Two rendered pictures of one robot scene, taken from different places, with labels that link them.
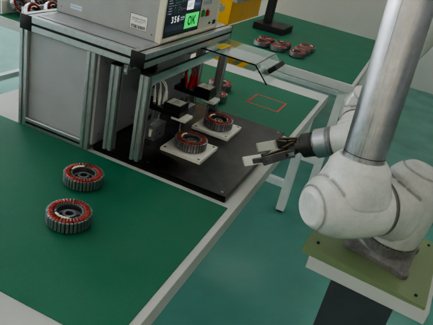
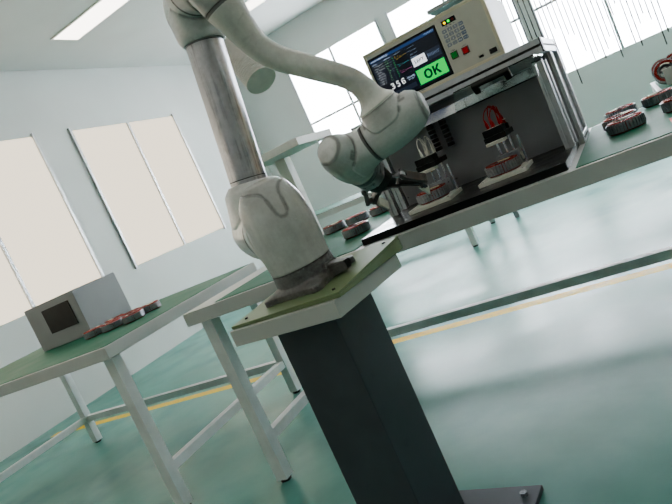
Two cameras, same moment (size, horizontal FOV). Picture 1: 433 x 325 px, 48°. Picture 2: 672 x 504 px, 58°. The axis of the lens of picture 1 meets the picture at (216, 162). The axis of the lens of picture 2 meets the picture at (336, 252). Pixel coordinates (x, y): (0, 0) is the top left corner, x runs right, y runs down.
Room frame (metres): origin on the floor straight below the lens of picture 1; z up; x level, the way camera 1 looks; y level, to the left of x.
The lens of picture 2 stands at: (1.56, -1.93, 0.97)
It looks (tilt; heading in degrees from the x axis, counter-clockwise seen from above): 6 degrees down; 102
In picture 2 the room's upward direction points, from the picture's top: 24 degrees counter-clockwise
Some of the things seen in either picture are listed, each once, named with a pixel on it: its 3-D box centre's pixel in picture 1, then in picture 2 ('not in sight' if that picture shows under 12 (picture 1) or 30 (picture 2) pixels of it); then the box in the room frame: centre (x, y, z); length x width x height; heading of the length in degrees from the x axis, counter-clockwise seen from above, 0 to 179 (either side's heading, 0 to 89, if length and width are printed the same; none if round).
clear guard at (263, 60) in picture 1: (238, 58); (502, 82); (1.83, 0.01, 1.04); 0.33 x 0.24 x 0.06; 73
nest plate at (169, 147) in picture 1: (189, 147); (435, 200); (1.51, 0.10, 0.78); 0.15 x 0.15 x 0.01; 73
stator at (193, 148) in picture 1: (191, 141); (432, 193); (1.51, 0.10, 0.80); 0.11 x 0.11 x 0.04
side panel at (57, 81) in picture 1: (57, 89); not in sight; (1.44, 0.54, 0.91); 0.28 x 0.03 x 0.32; 73
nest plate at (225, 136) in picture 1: (216, 128); (506, 173); (1.74, 0.03, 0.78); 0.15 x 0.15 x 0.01; 73
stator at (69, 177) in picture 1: (83, 177); (356, 229); (1.19, 0.36, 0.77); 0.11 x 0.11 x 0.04
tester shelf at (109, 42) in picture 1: (140, 26); (455, 89); (1.72, 0.37, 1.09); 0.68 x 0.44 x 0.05; 163
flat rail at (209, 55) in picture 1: (191, 62); (447, 111); (1.66, 0.16, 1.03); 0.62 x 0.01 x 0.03; 163
